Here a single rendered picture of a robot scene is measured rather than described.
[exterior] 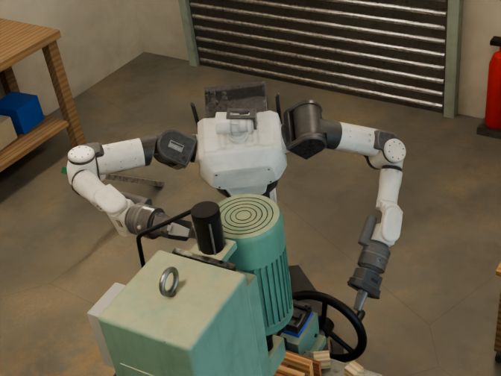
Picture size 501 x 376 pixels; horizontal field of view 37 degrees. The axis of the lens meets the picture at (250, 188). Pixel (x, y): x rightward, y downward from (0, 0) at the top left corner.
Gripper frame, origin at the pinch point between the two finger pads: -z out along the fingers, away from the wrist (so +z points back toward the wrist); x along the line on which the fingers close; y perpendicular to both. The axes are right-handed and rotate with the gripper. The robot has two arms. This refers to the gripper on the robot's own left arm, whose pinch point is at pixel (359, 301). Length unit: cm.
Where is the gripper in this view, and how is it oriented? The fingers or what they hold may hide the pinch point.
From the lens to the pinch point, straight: 232.5
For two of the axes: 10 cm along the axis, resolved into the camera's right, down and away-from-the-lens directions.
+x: -7.1, -4.6, -5.3
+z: 3.5, -8.9, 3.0
